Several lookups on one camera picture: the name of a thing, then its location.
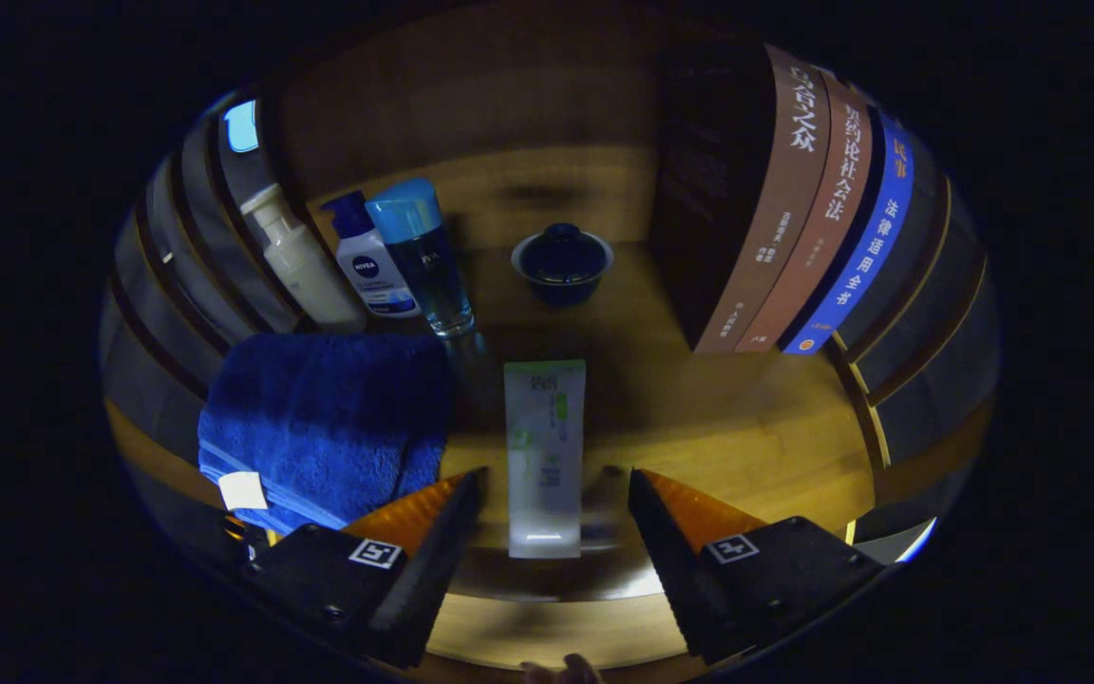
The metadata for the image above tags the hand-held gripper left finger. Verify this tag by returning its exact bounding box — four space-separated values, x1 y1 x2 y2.
243 465 489 671

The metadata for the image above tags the reddish brown book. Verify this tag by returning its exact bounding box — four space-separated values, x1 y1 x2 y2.
735 71 876 354

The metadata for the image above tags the wooden countertop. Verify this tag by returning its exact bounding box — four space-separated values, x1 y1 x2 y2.
305 142 880 604

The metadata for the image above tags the white pump bottle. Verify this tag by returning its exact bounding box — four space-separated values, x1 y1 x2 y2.
239 182 368 333

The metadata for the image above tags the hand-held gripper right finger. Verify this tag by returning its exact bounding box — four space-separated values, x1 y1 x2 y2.
628 467 888 666

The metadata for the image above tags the blue book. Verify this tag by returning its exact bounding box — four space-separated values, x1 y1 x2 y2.
780 109 916 356

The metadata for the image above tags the white bottle with blue cap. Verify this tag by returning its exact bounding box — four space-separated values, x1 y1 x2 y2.
321 190 422 319

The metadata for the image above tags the clear blue bottle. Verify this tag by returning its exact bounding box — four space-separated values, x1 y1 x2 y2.
365 178 477 339

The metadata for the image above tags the white and green tube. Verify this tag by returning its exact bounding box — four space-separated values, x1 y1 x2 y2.
503 359 588 560

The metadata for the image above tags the wooden cabinet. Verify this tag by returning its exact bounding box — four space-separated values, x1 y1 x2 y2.
101 0 999 684

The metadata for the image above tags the dark brown book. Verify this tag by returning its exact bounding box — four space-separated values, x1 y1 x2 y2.
651 43 833 354

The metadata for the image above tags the blue folded towel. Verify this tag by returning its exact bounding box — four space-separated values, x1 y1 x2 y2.
198 332 453 535

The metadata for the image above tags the dark blue lidded teacup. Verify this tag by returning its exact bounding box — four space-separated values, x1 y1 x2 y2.
511 222 615 308

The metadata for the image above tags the wooden drawer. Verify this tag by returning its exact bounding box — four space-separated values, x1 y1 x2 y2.
424 594 695 680

